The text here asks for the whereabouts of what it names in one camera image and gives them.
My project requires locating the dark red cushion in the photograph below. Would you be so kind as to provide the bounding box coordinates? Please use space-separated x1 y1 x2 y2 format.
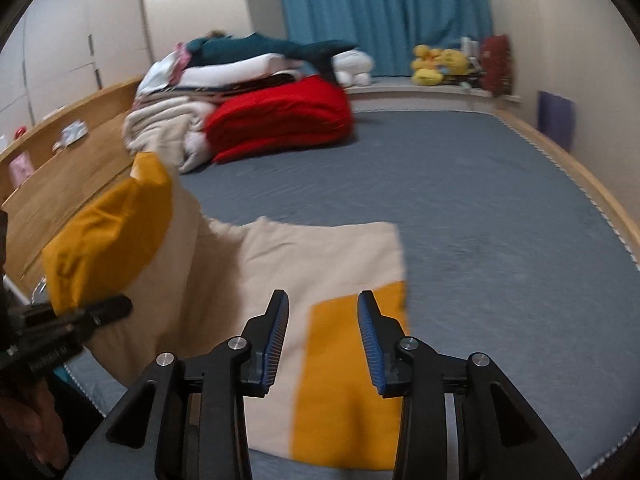
479 35 512 95

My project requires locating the wooden headboard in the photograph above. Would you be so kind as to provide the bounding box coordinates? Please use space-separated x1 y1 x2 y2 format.
0 76 147 302

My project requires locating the wooden bed frame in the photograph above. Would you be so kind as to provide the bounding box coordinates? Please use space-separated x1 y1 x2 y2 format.
492 110 640 267

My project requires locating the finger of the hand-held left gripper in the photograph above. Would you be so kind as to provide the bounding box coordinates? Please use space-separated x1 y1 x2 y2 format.
50 295 134 333

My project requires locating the printed folded blanket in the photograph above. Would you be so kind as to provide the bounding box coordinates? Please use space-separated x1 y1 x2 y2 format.
134 52 312 107

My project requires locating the yellow plush toy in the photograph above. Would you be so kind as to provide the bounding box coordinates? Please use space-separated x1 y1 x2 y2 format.
440 49 474 82
411 45 444 86

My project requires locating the white crumpled cloth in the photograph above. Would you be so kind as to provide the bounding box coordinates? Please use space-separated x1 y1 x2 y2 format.
52 121 90 152

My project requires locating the white wardrobe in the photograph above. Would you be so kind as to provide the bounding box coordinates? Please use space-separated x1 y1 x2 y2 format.
0 0 253 153

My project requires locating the purple board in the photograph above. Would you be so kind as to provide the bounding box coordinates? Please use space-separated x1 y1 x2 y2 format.
537 91 576 152

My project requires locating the pink packet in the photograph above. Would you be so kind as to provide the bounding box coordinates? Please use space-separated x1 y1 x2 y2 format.
7 152 34 187

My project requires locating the person's left hand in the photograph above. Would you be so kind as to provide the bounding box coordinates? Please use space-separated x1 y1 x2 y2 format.
0 382 71 472

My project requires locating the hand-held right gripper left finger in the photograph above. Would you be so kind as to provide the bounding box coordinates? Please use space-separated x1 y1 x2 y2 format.
62 289 291 480

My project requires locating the blue curtain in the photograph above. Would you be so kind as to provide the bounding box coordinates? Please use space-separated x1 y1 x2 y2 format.
274 0 494 77

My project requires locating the white folded blanket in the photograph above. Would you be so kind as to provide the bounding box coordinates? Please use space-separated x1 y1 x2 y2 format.
122 97 221 175

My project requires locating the red folded blanket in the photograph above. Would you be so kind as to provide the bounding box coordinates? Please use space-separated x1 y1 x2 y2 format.
204 76 355 165

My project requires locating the grey-blue bed mattress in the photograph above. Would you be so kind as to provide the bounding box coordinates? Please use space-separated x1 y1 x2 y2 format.
65 109 633 480

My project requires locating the white window sill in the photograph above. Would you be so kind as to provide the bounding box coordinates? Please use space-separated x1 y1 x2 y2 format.
345 76 521 112

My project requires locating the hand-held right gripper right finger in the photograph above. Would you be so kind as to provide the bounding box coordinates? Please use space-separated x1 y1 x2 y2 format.
356 290 583 480

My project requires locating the white plush toy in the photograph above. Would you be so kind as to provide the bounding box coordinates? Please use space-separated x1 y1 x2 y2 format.
332 50 375 87

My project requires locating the dark teal shark plush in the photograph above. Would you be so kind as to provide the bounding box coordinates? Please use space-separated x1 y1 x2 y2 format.
187 32 359 82

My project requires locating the beige and orange hooded jacket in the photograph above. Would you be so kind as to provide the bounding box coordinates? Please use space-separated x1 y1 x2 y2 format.
42 151 412 472

